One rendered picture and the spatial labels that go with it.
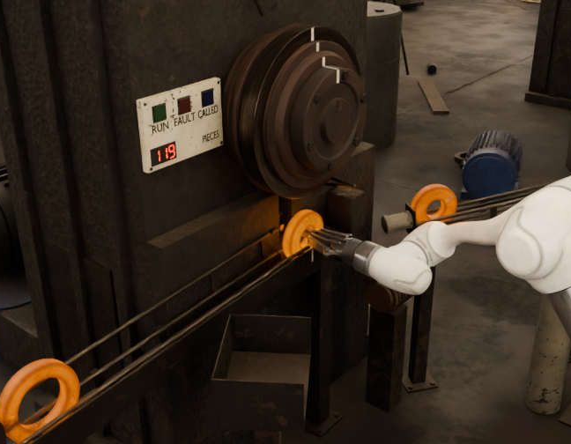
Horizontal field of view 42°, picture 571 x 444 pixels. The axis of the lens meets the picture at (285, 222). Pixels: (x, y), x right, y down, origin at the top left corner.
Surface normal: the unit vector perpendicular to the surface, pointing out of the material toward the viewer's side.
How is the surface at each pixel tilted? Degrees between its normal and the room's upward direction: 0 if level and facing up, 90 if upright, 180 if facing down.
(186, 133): 90
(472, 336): 0
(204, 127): 90
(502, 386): 0
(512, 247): 89
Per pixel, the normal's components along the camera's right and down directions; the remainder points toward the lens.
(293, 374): -0.02, -0.86
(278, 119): -0.22, 0.25
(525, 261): -0.76, 0.25
